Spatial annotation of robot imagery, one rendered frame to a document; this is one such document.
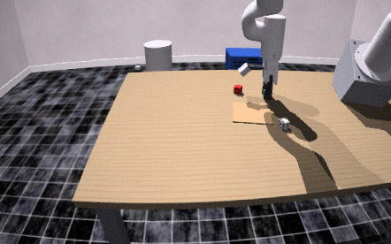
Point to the red die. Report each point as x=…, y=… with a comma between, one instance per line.
x=237, y=89

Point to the white die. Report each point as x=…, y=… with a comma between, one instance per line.
x=283, y=124

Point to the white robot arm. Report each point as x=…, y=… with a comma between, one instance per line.
x=373, y=62

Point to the peach flat mat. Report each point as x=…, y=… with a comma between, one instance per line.
x=252, y=113

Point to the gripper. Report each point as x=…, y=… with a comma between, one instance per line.
x=270, y=72

